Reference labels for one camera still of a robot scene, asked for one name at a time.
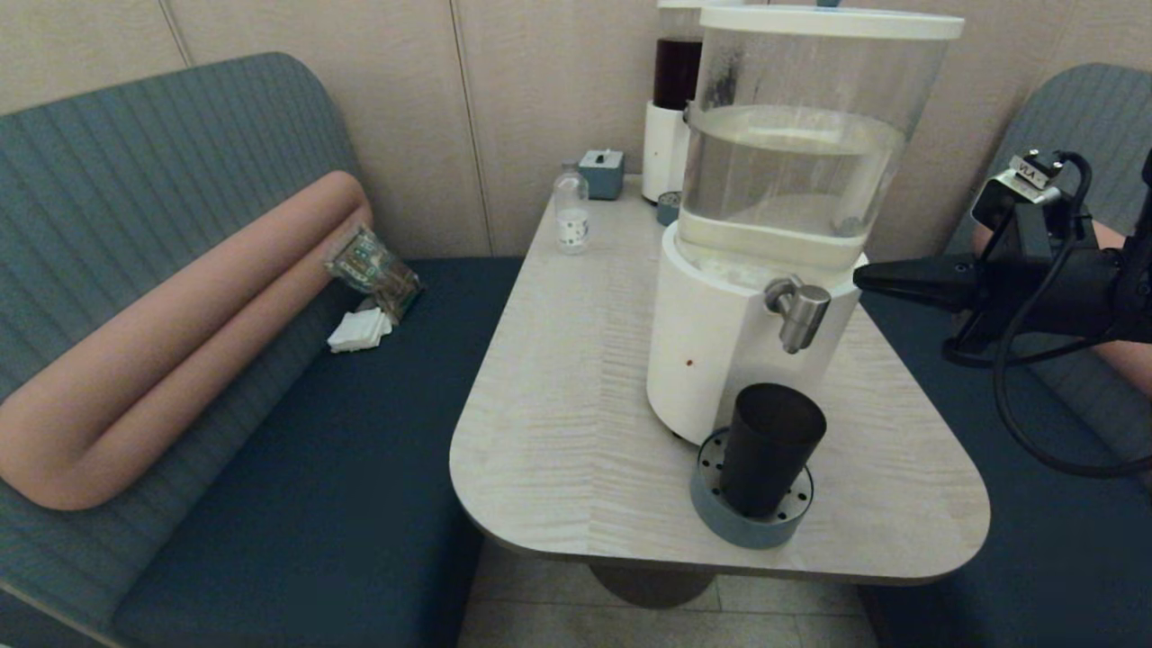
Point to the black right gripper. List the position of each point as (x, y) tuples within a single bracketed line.
[(1062, 297)]

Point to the metal dispenser tap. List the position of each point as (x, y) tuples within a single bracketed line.
[(799, 310)]

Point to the dark brown plastic cup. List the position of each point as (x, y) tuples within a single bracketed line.
[(767, 450)]

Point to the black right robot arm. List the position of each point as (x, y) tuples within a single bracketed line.
[(1138, 288)]

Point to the pink bolster cushion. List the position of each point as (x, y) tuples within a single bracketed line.
[(1129, 369), (162, 360)]

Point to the large white water dispenser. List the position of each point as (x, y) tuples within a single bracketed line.
[(720, 360)]

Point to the small blue drip tray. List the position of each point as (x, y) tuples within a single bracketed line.
[(667, 209)]

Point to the teal sofa bench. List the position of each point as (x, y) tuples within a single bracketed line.
[(1035, 558), (297, 468)]

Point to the dispenser with dark drink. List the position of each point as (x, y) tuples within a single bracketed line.
[(664, 148)]

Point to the blue round perforated drip tray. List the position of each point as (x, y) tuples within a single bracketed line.
[(713, 519)]

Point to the blue-grey tissue box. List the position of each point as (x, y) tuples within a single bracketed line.
[(601, 175)]

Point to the small clear bottle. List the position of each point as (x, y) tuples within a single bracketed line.
[(571, 214)]

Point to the green snack packet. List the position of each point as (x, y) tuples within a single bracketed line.
[(373, 270)]

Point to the white folded napkins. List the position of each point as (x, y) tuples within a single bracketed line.
[(360, 333)]

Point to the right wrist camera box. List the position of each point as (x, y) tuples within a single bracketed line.
[(1008, 193)]

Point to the round table pedestal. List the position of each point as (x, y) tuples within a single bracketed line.
[(652, 587)]

